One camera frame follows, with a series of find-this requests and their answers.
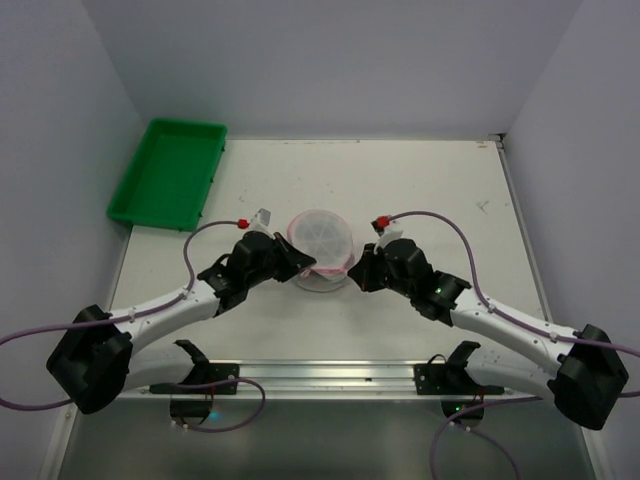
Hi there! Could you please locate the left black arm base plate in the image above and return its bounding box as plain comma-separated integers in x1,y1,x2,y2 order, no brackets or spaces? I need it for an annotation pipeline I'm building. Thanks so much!
149,363,240,395

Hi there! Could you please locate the green plastic tray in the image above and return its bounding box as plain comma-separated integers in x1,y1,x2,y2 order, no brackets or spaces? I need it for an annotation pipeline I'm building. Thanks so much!
107,118,227,232

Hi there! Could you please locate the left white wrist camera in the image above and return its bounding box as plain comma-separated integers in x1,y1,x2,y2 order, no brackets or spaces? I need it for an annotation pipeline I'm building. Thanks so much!
247,208,273,237

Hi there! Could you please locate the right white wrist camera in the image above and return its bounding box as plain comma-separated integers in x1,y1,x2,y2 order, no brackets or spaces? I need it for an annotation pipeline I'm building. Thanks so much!
371,215,403,249

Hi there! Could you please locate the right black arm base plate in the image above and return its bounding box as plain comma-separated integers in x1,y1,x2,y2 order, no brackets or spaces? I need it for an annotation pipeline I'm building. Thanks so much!
413,354,481,396

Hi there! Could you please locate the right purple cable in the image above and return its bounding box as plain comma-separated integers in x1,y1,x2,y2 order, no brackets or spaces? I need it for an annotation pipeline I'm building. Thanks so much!
389,209,640,480

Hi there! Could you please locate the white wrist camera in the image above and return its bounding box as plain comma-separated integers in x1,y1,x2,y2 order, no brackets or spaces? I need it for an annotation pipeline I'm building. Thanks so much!
247,208,273,237
371,215,403,249

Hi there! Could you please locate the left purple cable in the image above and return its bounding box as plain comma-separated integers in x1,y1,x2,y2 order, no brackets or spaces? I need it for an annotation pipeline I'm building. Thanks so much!
0,218,266,433

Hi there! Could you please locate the aluminium mounting rail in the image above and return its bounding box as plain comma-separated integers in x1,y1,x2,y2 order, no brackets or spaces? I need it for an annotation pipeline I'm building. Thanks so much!
119,359,541,401

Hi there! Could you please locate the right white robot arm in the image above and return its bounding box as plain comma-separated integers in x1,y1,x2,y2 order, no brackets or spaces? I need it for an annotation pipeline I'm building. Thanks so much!
348,239,629,430

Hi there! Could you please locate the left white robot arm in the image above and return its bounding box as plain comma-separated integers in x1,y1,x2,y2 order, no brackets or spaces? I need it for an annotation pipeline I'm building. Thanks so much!
46,231,316,414

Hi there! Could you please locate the purple cable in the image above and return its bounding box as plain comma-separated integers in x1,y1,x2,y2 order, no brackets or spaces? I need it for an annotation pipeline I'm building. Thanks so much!
389,209,640,480
0,218,266,433

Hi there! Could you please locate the white mesh laundry bag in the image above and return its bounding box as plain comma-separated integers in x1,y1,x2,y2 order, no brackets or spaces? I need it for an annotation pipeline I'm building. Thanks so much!
287,209,355,293

